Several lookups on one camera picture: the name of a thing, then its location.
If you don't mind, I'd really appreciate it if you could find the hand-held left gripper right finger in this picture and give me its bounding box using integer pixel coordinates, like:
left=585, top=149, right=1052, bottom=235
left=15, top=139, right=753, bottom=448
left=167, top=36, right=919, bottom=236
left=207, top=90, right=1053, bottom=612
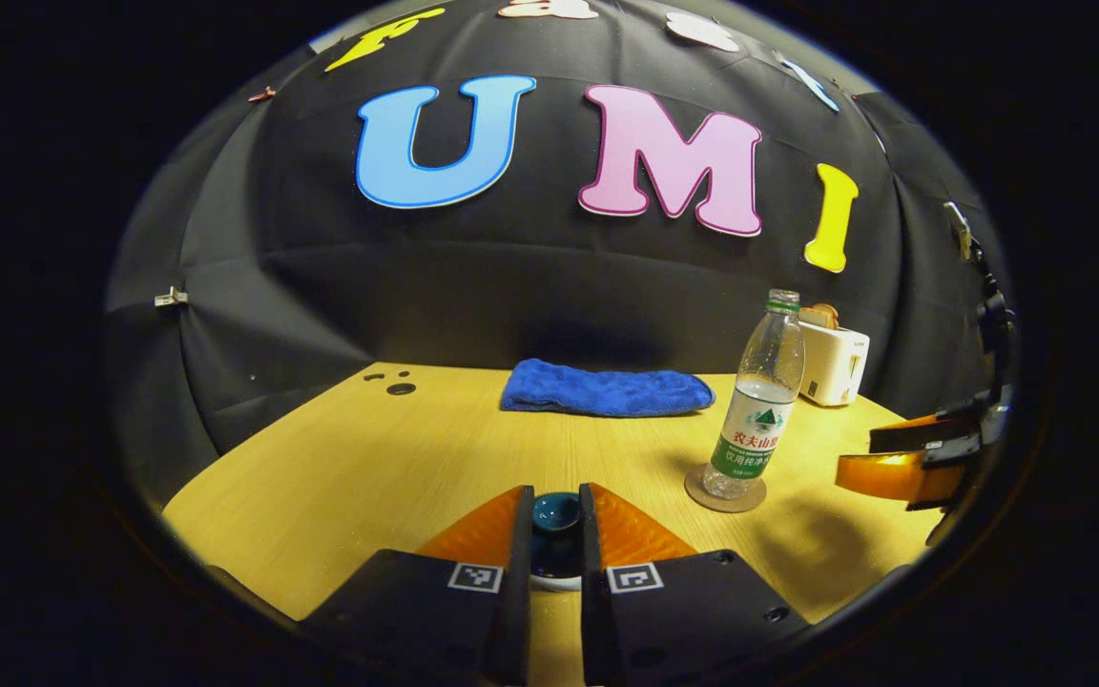
left=578, top=482, right=813, bottom=687

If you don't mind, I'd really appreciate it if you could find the clear plastic water bottle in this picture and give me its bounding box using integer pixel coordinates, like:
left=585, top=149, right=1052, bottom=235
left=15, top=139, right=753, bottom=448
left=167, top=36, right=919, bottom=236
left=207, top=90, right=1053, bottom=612
left=702, top=288, right=806, bottom=501

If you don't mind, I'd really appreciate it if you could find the teal teacup lid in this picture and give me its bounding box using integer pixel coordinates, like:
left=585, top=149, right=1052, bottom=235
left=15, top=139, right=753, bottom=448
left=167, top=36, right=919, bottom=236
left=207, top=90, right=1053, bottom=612
left=530, top=490, right=584, bottom=576

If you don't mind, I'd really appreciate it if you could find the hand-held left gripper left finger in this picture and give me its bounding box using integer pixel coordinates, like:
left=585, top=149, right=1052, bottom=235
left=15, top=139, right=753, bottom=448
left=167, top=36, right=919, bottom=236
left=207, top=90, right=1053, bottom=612
left=297, top=485, right=535, bottom=687

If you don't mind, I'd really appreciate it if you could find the long metal clip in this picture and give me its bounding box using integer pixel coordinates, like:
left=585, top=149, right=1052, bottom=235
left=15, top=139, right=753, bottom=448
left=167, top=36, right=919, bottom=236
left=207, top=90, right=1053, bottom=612
left=943, top=201, right=974, bottom=261

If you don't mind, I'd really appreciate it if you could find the round brown coaster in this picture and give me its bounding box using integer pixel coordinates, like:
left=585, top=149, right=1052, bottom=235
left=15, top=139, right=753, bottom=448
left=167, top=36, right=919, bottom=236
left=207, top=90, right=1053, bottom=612
left=684, top=463, right=768, bottom=514

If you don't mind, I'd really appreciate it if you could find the blue towel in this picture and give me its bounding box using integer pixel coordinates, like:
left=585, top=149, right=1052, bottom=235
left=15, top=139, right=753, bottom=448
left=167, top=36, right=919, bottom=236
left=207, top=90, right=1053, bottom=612
left=500, top=358, right=716, bottom=419

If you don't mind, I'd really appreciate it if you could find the white toaster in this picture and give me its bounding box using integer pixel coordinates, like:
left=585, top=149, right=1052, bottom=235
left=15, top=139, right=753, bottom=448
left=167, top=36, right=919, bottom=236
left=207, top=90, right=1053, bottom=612
left=798, top=320, right=871, bottom=408

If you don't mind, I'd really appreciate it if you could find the black mounted device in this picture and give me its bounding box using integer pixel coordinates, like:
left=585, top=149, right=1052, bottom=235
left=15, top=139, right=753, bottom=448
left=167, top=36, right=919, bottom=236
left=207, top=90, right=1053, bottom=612
left=977, top=291, right=1018, bottom=356

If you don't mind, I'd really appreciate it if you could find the black backdrop cloth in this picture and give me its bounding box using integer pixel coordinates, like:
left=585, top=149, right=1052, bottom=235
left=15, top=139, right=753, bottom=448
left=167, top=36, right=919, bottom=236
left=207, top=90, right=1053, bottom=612
left=101, top=0, right=1018, bottom=507

